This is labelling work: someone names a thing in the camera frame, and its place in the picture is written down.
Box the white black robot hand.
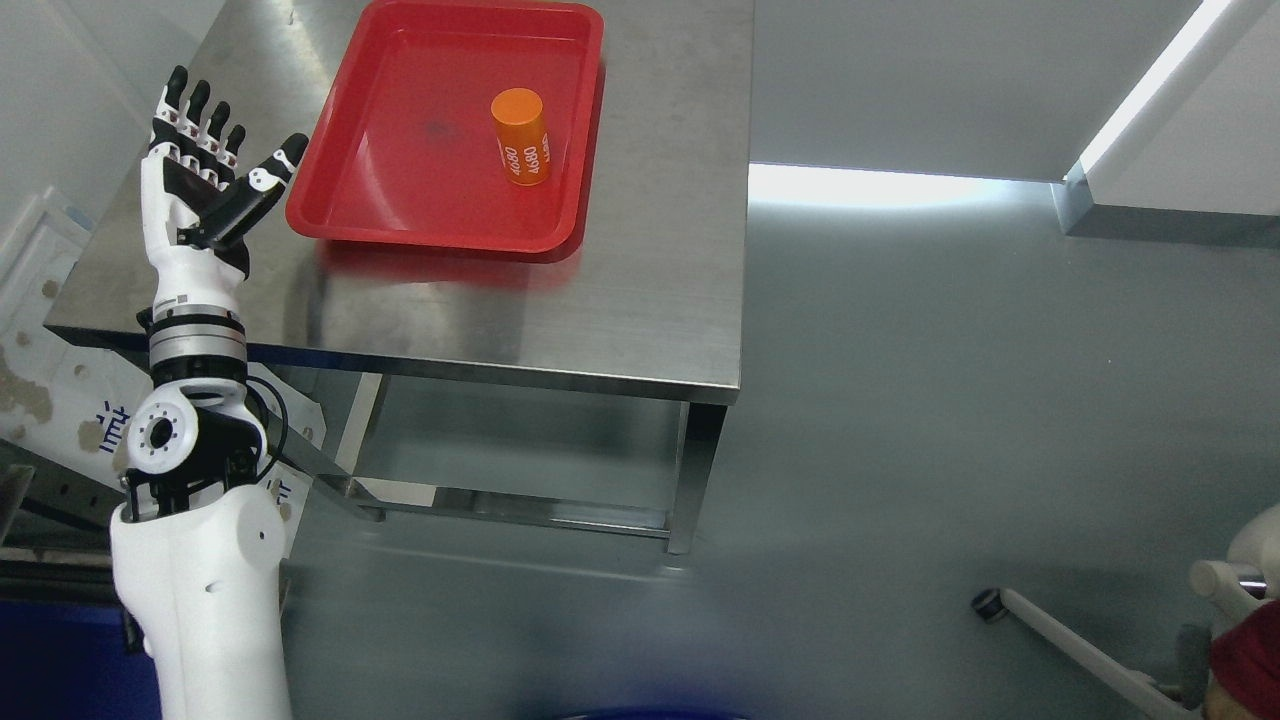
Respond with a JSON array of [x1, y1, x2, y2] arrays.
[[140, 65, 308, 318]]

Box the orange cylindrical capacitor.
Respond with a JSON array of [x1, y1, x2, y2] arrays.
[[490, 87, 550, 187]]

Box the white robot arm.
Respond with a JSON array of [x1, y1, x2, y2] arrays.
[[109, 304, 292, 719]]

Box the red plastic tray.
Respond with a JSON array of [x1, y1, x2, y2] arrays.
[[285, 1, 605, 259]]

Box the blue lower bin left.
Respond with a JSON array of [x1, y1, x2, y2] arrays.
[[1, 600, 160, 719]]

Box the grey office chair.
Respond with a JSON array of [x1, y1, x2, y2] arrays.
[[972, 506, 1277, 719]]

